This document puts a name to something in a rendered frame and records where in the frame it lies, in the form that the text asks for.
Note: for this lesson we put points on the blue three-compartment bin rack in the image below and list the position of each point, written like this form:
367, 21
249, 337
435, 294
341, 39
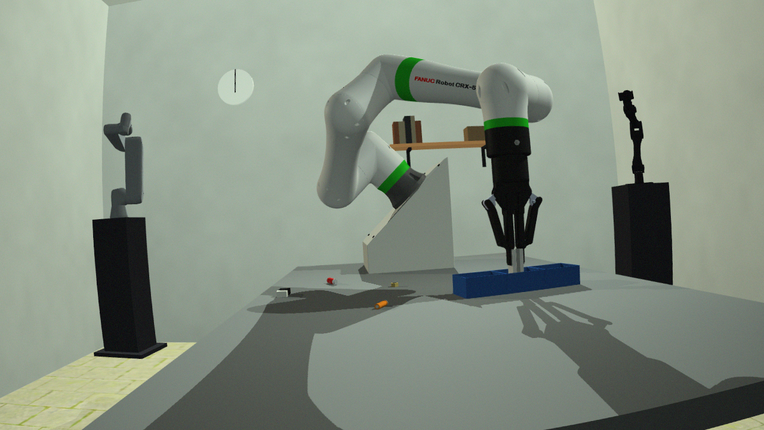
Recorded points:
498, 282

